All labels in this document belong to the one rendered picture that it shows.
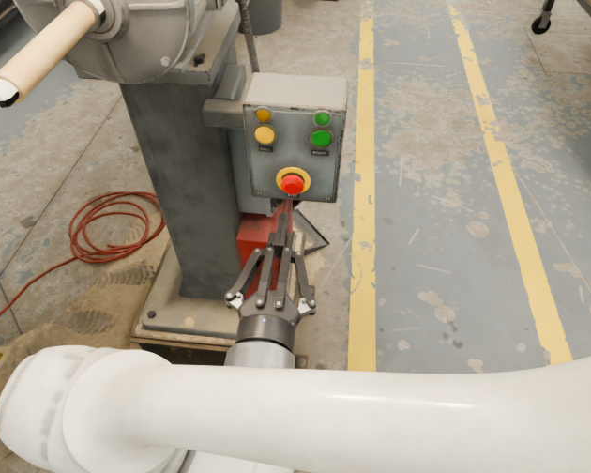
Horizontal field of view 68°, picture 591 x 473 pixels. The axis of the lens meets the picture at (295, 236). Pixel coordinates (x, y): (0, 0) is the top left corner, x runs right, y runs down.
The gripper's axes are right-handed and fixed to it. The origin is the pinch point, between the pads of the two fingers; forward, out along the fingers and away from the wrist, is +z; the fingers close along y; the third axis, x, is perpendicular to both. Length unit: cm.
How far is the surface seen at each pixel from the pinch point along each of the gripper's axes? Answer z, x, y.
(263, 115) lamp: 11.5, 13.8, -4.0
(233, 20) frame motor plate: 41.2, 15.6, -14.2
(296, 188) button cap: 10.2, 0.9, 1.4
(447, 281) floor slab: 67, -95, 60
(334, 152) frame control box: 12.1, 7.4, 7.3
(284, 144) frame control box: 12.2, 8.2, -0.8
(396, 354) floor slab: 32, -96, 37
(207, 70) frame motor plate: 21.6, 15.2, -14.7
